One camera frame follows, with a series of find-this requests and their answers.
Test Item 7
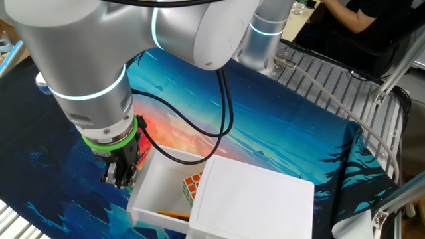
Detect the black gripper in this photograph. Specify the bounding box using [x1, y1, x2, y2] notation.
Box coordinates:
[92, 131, 143, 190]

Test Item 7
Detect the white drawer with white knob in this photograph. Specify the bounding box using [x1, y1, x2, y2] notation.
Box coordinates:
[126, 144, 208, 235]

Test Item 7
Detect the white drawer cabinet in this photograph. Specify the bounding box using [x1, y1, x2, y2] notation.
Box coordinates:
[185, 153, 315, 239]

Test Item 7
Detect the orange flat object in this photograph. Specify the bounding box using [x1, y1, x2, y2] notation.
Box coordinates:
[155, 210, 191, 222]

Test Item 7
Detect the small colourful object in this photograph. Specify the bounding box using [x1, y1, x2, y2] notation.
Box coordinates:
[181, 171, 204, 208]

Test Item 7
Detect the blue white plastic object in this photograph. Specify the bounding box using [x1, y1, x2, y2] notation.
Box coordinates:
[0, 39, 27, 78]

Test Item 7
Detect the colourful landscape print cloth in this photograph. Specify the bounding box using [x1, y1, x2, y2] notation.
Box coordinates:
[0, 46, 399, 239]

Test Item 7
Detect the brown cardboard box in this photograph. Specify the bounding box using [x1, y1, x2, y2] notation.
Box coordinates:
[0, 18, 16, 46]

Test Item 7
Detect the clear water bottle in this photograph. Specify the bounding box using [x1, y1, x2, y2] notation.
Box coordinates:
[291, 0, 307, 16]

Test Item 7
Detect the black office chair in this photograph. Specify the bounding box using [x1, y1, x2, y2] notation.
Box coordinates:
[327, 19, 425, 79]

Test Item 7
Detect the person in black shirt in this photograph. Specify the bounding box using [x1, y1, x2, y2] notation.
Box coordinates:
[294, 0, 425, 50]

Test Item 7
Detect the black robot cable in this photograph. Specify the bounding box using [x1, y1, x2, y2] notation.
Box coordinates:
[99, 0, 227, 166]
[129, 66, 235, 139]

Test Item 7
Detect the grey corrugated hose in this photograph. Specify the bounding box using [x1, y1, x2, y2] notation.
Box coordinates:
[273, 54, 401, 184]

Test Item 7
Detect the aluminium frame strut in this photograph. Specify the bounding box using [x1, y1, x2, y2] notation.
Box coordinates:
[374, 31, 425, 106]
[371, 172, 425, 230]

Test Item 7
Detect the black cable bundle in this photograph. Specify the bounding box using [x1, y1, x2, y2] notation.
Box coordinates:
[391, 85, 413, 140]

